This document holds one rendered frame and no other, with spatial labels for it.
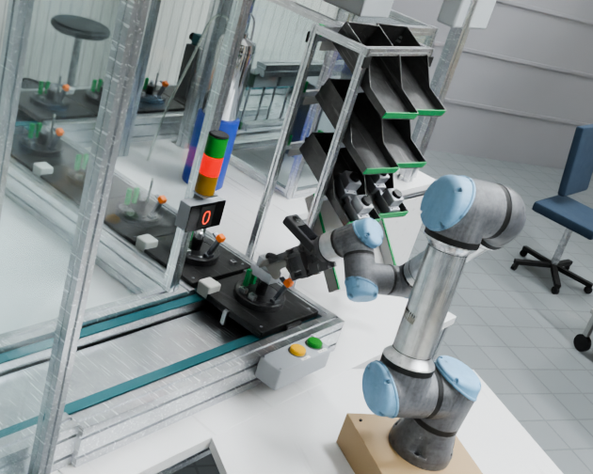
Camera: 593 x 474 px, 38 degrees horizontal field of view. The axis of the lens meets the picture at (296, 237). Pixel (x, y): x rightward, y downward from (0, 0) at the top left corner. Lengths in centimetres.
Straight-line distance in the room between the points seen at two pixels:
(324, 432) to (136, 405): 49
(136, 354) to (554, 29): 633
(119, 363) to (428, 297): 73
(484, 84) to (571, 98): 99
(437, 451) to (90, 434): 75
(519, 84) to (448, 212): 626
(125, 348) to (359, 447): 59
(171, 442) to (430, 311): 63
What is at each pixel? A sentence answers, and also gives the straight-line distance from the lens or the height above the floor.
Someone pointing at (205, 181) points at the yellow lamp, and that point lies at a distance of 211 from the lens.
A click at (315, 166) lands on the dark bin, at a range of 244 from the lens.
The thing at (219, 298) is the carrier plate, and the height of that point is 97.
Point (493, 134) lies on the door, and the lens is 802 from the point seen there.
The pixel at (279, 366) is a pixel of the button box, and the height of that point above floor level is 96.
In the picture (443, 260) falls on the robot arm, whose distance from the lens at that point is 177.
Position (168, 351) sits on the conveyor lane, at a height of 92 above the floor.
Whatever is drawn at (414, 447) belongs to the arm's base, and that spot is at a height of 97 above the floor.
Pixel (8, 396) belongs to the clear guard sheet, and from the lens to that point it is 155.
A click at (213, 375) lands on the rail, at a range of 201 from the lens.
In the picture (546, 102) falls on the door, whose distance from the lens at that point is 821.
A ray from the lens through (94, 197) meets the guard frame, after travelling 140.
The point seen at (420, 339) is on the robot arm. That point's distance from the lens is 182.
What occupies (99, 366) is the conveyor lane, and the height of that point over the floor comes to 92.
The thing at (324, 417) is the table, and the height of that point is 86.
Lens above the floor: 209
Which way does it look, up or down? 24 degrees down
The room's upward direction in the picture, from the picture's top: 17 degrees clockwise
